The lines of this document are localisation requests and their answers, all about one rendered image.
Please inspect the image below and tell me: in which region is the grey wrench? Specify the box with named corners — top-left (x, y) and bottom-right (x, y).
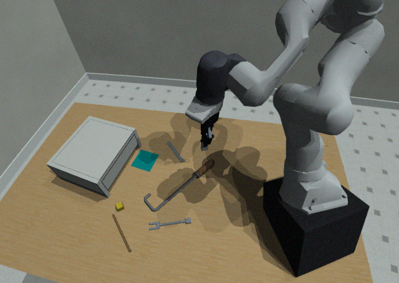
top-left (149, 218), bottom-right (191, 230)

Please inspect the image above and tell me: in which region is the teal square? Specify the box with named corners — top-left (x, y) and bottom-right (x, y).
top-left (131, 150), bottom-right (159, 172)

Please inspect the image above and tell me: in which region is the small yellow cube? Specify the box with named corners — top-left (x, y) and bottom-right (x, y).
top-left (116, 202), bottom-right (124, 211)

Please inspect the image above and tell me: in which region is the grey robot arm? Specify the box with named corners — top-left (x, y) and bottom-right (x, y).
top-left (185, 0), bottom-right (385, 214)

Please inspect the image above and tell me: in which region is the grey flat bar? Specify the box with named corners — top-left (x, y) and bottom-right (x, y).
top-left (167, 141), bottom-right (184, 162)

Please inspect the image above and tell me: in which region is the grey metal hook with dark handle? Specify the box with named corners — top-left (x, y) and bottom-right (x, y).
top-left (144, 159), bottom-right (215, 211)

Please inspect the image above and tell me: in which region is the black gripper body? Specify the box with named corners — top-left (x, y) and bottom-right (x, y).
top-left (204, 112), bottom-right (219, 132)

